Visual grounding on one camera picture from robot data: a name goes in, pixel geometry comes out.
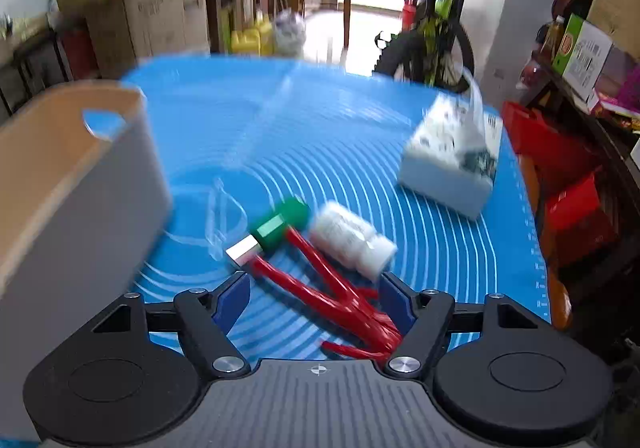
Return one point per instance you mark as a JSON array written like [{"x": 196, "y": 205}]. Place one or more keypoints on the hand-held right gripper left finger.
[{"x": 230, "y": 300}]

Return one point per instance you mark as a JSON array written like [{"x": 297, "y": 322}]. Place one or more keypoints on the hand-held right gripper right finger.
[{"x": 397, "y": 303}]

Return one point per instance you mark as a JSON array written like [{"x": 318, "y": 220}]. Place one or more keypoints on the white chest freezer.
[{"x": 505, "y": 28}]

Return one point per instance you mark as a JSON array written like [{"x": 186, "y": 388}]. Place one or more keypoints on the green capped container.
[{"x": 285, "y": 220}]

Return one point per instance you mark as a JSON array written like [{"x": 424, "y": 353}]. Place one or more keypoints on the clear plastic bag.
[{"x": 289, "y": 33}]

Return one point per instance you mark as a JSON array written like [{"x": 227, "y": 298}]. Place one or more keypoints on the green white carton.
[{"x": 582, "y": 53}]

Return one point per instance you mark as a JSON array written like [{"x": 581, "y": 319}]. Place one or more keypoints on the red plastic tool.
[{"x": 360, "y": 313}]

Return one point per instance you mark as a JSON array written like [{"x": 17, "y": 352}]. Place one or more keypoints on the blue silicone baking mat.
[{"x": 325, "y": 138}]

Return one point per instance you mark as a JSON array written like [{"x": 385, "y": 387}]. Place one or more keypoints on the red paper bag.
[{"x": 560, "y": 168}]

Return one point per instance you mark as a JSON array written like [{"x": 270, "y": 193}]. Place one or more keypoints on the beige plastic basket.
[{"x": 75, "y": 203}]

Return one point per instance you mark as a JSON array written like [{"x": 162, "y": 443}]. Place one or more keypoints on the small silver block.
[{"x": 242, "y": 252}]

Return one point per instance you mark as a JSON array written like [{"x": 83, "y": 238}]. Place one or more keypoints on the small white bottle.
[{"x": 345, "y": 234}]

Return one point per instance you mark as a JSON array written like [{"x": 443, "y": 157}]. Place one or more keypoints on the yellow plastic jug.
[
  {"x": 245, "y": 42},
  {"x": 266, "y": 33}
]

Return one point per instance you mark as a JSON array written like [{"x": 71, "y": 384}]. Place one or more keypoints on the green black bicycle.
[{"x": 435, "y": 38}]

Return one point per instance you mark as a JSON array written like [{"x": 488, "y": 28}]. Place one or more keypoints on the black metal rack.
[{"x": 35, "y": 68}]

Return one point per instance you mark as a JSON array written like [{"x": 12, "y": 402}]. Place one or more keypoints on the large closed cardboard box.
[{"x": 160, "y": 18}]

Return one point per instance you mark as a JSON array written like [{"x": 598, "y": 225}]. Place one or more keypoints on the white tissue box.
[{"x": 440, "y": 178}]

